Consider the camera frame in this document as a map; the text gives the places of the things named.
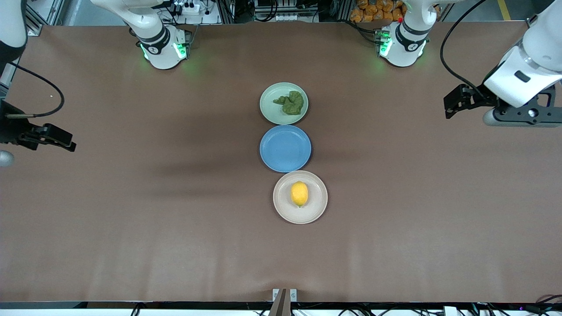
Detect green lettuce leaf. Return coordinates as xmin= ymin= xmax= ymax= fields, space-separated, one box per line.
xmin=273 ymin=90 xmax=304 ymax=116

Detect yellow lemon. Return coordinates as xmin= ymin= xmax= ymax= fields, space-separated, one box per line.
xmin=291 ymin=181 xmax=309 ymax=208

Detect bag of oranges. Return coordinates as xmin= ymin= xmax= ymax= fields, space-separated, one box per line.
xmin=350 ymin=0 xmax=405 ymax=23

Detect beige plate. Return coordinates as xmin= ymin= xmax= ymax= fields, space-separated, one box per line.
xmin=273 ymin=170 xmax=328 ymax=225

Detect blue plate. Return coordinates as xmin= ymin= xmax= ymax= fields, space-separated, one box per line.
xmin=259 ymin=125 xmax=312 ymax=173

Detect pale green plate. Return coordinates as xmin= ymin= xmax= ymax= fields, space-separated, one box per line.
xmin=259 ymin=82 xmax=309 ymax=126

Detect white power strip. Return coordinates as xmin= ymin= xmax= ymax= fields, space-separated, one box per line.
xmin=173 ymin=2 xmax=201 ymax=15

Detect black equipment rack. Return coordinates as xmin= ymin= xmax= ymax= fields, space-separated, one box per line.
xmin=231 ymin=0 xmax=352 ymax=24

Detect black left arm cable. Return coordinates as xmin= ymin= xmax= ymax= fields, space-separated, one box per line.
xmin=440 ymin=0 xmax=489 ymax=98

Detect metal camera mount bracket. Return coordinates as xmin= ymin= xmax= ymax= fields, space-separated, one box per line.
xmin=269 ymin=288 xmax=297 ymax=316

